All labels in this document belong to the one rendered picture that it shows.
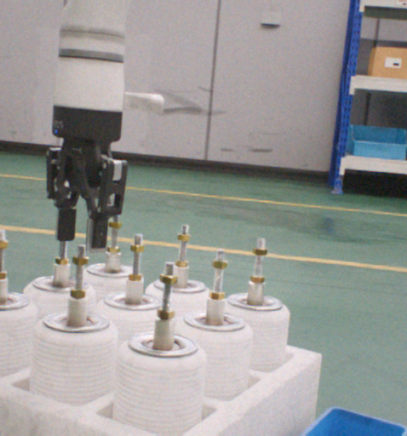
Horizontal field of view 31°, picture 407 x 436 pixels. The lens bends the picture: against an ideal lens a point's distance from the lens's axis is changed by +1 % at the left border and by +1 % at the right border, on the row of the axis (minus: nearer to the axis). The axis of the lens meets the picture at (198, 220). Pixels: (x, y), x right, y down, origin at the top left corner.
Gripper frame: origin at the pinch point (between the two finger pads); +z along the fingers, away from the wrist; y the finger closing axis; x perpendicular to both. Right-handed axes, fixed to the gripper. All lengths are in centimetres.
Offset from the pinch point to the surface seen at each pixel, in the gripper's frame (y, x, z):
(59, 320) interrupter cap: -0.9, -1.5, 10.0
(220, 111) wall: -374, 335, -13
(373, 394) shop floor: -9, 70, 35
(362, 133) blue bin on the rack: -282, 395, -6
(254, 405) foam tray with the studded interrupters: 14.8, 15.3, 17.4
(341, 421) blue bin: 11.4, 35.4, 25.0
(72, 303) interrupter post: 0.8, -0.8, 7.6
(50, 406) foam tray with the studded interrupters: 5.0, -5.1, 17.2
